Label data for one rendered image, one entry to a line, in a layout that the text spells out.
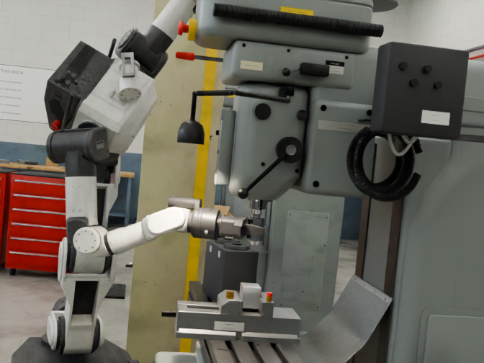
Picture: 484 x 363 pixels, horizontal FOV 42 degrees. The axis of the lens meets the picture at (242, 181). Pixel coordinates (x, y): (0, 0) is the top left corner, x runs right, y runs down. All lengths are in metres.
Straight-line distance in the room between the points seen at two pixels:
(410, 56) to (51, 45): 9.69
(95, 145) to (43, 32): 9.17
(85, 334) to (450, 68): 1.61
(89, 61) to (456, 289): 1.28
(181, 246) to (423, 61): 2.27
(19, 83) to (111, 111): 9.03
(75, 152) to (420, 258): 1.01
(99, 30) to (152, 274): 7.74
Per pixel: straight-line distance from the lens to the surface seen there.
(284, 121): 1.70
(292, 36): 1.69
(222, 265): 2.10
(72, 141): 1.88
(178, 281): 3.57
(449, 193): 1.77
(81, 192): 1.86
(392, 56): 1.51
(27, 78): 10.95
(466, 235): 1.81
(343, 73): 1.73
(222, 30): 1.66
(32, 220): 6.40
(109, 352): 2.70
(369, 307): 1.87
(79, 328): 2.45
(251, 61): 1.67
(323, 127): 1.70
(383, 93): 1.50
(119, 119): 1.95
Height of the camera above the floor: 1.45
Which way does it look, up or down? 3 degrees down
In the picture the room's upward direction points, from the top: 5 degrees clockwise
